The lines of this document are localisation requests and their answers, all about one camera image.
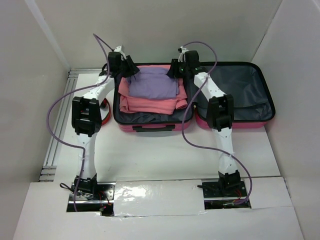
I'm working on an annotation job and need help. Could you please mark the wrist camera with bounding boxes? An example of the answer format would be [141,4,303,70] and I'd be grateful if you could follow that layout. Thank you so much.
[178,46,189,63]
[113,45,123,54]

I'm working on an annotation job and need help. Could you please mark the red black headphones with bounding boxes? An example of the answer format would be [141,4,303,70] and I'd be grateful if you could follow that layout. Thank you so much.
[100,98,112,126]

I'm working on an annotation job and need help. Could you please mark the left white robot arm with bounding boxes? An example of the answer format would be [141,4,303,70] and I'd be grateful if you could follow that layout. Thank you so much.
[71,47,139,200]

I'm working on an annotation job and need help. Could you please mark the pink sweatshirt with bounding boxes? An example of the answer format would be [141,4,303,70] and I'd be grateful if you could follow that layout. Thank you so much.
[118,64,188,115]

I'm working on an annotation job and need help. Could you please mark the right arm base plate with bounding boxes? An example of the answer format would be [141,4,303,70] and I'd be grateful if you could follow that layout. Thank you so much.
[197,180,251,210]

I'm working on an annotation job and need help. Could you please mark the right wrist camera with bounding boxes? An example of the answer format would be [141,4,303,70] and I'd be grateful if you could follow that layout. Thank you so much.
[178,46,189,63]

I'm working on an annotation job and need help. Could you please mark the purple shirt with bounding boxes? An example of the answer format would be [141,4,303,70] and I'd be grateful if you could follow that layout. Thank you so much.
[124,66,180,100]

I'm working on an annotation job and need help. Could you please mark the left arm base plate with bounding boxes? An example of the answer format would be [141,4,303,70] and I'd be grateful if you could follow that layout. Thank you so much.
[59,183,115,217]

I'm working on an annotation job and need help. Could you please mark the pink hard-shell suitcase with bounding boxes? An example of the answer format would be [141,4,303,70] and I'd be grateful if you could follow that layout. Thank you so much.
[112,61,276,133]

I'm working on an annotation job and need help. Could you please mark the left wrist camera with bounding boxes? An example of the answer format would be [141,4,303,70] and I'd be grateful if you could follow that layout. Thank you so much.
[113,45,123,54]

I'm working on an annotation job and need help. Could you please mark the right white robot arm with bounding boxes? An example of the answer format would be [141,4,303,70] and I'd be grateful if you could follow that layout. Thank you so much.
[167,46,241,196]

